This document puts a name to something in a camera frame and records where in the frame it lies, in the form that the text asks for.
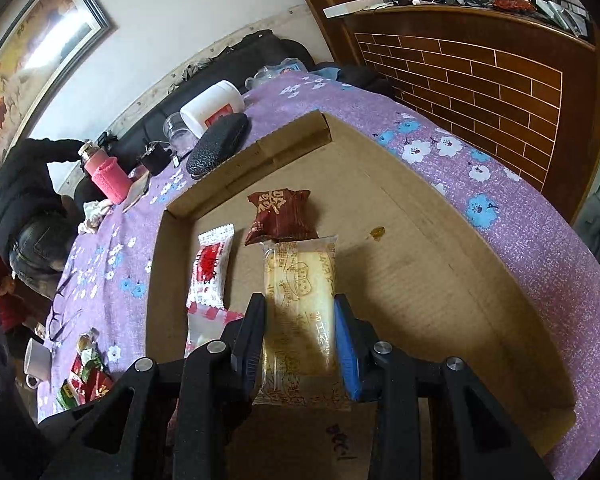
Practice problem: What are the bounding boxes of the white mug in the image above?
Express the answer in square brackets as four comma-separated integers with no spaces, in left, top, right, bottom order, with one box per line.
[22,337,53,391]

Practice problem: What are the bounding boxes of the brown snack packet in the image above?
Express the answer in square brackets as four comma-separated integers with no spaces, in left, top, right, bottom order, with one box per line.
[244,188,318,247]

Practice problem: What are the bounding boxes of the black glasses case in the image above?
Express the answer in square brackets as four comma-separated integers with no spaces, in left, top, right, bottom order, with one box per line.
[186,112,252,180]

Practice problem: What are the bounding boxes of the pink white snack packet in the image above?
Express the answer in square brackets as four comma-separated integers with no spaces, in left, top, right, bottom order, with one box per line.
[184,305,245,358]

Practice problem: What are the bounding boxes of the purple eyeglasses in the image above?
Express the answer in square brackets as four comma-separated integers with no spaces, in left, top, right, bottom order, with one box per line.
[47,272,88,343]

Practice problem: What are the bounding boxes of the pink knit-sleeved bottle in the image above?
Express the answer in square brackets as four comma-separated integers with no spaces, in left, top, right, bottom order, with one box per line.
[77,140,131,206]

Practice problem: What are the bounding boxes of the clear plastic cup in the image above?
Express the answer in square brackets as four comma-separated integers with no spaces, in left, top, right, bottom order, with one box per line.
[162,112,198,156]

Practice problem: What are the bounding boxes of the wooden brick-pattern counter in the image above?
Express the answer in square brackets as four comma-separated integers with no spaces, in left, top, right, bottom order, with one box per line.
[282,0,600,226]

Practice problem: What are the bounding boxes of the black sofa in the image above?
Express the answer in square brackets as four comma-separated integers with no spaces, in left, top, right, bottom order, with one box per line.
[72,30,316,201]

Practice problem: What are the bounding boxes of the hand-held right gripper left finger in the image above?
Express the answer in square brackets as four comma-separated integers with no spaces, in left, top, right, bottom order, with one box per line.
[40,292,268,480]

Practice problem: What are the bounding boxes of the purple floral tablecloth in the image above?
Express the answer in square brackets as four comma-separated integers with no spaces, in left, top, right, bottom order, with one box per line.
[37,71,600,480]

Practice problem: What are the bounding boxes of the white plastic jar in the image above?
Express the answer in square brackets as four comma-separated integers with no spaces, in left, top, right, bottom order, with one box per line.
[180,80,246,138]

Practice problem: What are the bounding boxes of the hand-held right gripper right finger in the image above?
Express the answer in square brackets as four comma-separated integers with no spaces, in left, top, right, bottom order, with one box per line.
[334,294,553,480]

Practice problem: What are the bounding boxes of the white red snack packet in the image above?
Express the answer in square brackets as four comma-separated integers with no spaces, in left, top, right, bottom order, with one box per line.
[186,227,236,309]

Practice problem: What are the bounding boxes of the yellow cake packet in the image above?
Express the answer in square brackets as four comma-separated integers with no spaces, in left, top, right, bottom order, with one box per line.
[252,235,353,411]

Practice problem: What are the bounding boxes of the shallow cardboard box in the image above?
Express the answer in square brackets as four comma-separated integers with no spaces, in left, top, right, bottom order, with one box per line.
[145,110,578,480]

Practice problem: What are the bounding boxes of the framed wall painting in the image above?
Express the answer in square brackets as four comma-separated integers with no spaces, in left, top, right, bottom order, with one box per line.
[0,0,118,191]

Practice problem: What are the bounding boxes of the dark cloth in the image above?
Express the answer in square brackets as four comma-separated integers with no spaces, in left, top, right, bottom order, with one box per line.
[312,62,396,98]

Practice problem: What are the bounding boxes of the white board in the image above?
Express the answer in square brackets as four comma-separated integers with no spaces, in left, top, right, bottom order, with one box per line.
[322,0,388,18]

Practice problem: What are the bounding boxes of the white cloth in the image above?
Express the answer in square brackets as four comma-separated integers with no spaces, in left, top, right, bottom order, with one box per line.
[77,200,113,235]

